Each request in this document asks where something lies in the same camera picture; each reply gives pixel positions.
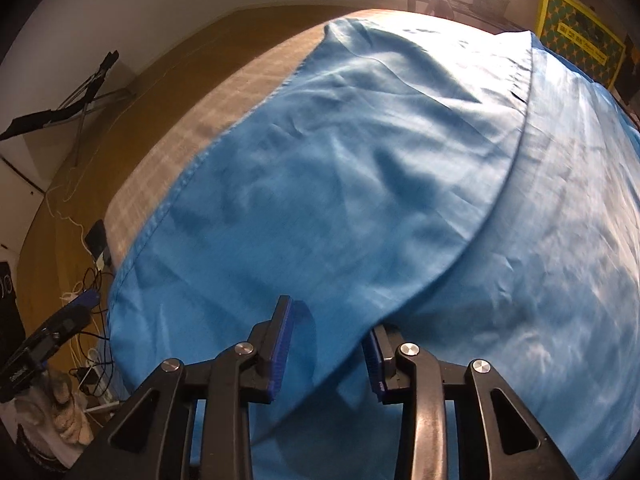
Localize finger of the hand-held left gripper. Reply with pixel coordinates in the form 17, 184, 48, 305
62, 289, 101, 317

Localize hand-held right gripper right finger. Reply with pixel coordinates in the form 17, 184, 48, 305
362, 325, 581, 480

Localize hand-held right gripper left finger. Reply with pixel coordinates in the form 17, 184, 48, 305
75, 295, 293, 480

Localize blue garment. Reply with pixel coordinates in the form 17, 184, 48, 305
107, 14, 640, 480

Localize person's left forearm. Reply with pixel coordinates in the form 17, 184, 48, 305
12, 422, 88, 473

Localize person's left hand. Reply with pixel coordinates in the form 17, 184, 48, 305
15, 360, 93, 446

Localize white power strip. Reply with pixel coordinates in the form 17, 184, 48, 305
79, 347, 110, 377

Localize black box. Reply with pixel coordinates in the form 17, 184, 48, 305
0, 260, 26, 346

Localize black power adapter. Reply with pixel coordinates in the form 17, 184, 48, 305
84, 219, 109, 261

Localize beige plaid blanket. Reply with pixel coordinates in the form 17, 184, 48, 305
107, 7, 506, 271

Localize black tripod stand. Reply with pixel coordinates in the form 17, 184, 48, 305
0, 50, 137, 142

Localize yellow green patterned bag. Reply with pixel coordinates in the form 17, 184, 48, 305
534, 0, 628, 91

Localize black cables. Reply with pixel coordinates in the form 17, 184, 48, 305
70, 265, 118, 397

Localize white cable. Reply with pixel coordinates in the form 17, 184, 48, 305
44, 160, 103, 281

